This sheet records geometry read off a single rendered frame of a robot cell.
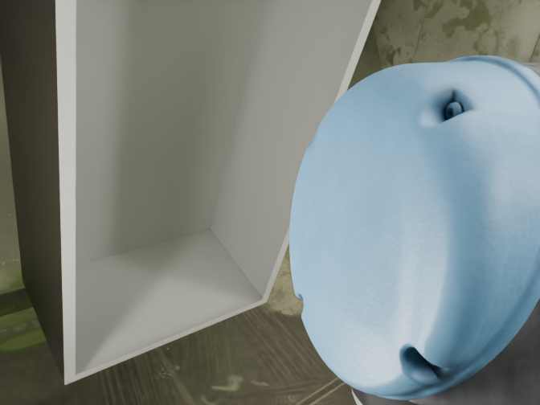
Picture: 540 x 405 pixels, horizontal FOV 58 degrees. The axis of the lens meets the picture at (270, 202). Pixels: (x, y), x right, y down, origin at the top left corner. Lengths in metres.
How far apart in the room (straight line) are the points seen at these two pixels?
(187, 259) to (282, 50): 0.72
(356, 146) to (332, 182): 0.02
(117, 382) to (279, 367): 0.57
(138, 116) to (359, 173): 1.13
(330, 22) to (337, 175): 0.95
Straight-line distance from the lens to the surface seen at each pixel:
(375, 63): 3.16
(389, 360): 0.16
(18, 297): 2.11
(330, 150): 0.19
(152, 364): 1.90
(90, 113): 1.23
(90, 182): 1.35
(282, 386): 1.87
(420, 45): 3.00
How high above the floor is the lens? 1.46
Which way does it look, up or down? 29 degrees down
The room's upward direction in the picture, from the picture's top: 8 degrees clockwise
